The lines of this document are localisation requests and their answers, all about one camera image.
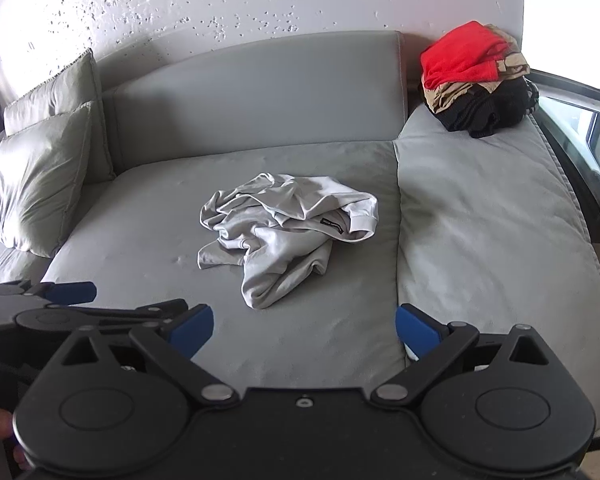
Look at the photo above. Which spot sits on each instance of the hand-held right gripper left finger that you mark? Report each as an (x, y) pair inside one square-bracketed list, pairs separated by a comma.
[(194, 326)]

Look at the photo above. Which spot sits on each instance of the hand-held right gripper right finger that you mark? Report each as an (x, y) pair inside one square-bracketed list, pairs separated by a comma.
[(414, 329)]

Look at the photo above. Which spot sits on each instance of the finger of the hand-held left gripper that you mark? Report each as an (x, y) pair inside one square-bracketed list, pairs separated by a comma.
[(140, 309), (72, 293)]

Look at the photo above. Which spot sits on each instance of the light grey shirt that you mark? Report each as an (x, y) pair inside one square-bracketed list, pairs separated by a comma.
[(280, 235)]

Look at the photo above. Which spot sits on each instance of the grey pillow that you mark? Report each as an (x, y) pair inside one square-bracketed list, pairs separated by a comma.
[(40, 185), (60, 95)]

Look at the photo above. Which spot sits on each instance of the grey sofa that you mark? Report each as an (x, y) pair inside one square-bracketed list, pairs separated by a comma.
[(330, 125)]

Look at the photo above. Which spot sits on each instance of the glass side table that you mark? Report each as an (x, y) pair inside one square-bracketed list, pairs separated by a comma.
[(575, 150)]

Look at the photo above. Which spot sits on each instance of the red cloth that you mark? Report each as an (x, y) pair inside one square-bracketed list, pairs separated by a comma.
[(460, 57)]

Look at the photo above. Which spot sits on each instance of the window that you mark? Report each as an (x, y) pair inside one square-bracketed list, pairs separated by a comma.
[(565, 15)]

